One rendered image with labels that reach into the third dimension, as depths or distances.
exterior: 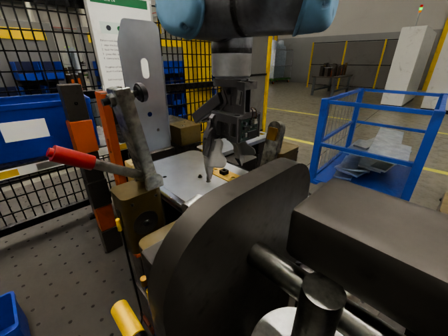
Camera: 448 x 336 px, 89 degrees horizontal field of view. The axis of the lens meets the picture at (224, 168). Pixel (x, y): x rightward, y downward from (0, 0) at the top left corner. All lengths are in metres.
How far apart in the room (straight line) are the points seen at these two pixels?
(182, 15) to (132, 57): 0.36
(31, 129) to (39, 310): 0.44
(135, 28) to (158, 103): 0.19
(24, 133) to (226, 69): 0.51
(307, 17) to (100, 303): 0.72
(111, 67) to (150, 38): 0.29
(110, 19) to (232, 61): 0.61
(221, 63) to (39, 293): 0.73
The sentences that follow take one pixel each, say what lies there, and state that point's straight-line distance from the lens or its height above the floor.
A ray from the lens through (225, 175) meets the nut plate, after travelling 0.54.
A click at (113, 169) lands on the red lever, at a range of 0.39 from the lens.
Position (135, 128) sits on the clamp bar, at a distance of 0.38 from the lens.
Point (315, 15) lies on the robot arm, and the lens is 0.30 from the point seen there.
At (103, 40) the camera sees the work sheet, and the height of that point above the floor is 1.31.
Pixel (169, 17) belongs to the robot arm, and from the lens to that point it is 0.36.
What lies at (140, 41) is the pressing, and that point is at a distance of 0.69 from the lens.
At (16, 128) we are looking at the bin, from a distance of 0.72.
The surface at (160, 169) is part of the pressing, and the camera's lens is 0.60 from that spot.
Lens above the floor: 1.25
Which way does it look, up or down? 25 degrees down
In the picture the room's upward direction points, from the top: straight up
